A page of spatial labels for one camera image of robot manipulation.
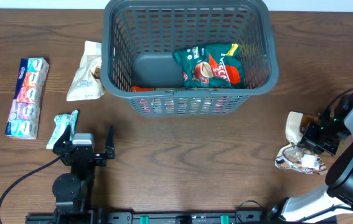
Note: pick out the mint green small packet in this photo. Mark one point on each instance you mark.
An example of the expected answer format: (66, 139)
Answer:
(62, 121)

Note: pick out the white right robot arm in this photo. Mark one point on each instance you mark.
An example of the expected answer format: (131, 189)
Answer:
(325, 203)

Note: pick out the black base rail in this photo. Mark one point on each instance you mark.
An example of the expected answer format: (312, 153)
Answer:
(102, 217)

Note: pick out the grey plastic basket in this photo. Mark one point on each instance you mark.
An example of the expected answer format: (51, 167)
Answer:
(140, 36)

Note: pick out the beige snack pouch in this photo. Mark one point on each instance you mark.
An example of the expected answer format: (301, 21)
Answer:
(86, 84)

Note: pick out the brown dried food pouch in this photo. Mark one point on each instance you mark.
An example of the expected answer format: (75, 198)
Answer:
(299, 158)

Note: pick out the colourful tissue multipack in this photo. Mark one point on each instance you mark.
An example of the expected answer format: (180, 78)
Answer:
(23, 119)

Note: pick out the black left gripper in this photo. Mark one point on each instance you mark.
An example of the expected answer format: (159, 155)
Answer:
(62, 144)

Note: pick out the green coffee bag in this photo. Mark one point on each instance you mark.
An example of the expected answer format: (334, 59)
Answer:
(211, 66)

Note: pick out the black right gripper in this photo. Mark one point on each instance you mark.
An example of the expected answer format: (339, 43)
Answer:
(309, 139)

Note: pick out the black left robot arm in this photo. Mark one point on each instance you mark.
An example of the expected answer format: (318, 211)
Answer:
(73, 190)

